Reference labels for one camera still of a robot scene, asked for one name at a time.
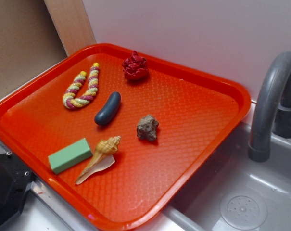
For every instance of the tan spiral seashell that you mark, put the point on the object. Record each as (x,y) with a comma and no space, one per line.
(103,158)

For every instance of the dark grey bean-shaped object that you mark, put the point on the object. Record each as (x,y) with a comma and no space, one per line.
(109,110)

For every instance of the grey plastic sink basin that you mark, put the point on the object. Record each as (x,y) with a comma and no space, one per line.
(230,192)

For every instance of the green rectangular block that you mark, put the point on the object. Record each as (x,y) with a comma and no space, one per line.
(69,156)

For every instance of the grey toy faucet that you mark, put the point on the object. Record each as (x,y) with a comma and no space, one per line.
(272,114)

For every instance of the grey-brown rock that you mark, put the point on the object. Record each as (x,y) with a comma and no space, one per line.
(147,128)

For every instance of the light wooden board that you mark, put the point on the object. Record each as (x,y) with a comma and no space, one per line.
(72,24)

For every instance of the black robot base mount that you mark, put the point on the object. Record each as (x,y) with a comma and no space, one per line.
(15,182)

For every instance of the crumpled red paper ball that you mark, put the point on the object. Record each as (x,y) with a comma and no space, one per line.
(135,67)

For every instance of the colourful twisted rope toy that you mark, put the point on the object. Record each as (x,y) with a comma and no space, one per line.
(69,99)

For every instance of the orange plastic tray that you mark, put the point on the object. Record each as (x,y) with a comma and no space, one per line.
(196,111)

